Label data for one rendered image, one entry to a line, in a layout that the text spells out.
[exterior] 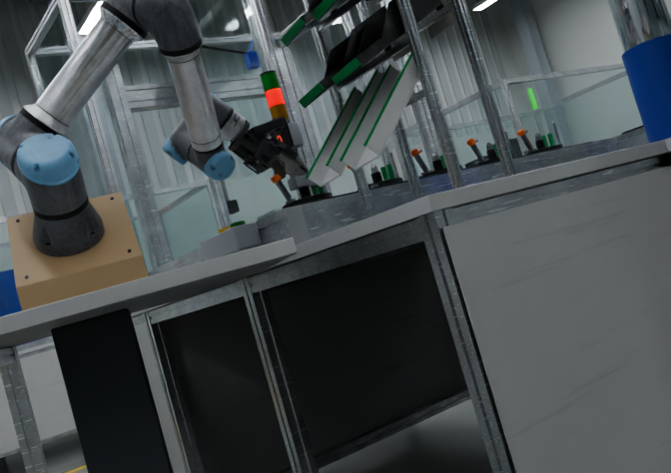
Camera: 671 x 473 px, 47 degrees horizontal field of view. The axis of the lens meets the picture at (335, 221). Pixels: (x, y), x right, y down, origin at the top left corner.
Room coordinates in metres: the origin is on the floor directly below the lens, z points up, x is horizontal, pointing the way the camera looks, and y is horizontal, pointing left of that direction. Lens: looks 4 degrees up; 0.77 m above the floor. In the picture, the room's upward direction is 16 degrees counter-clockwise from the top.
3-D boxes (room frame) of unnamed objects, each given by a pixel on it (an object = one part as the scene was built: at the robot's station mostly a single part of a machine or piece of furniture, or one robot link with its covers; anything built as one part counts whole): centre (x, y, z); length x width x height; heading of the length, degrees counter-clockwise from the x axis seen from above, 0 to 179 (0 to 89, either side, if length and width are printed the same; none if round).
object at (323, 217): (2.37, -0.34, 0.91); 1.24 x 0.33 x 0.10; 125
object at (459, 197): (2.35, -0.31, 0.85); 1.50 x 1.41 x 0.03; 35
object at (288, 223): (2.23, 0.34, 0.91); 0.89 x 0.06 x 0.11; 35
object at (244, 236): (2.04, 0.28, 0.93); 0.21 x 0.07 x 0.06; 35
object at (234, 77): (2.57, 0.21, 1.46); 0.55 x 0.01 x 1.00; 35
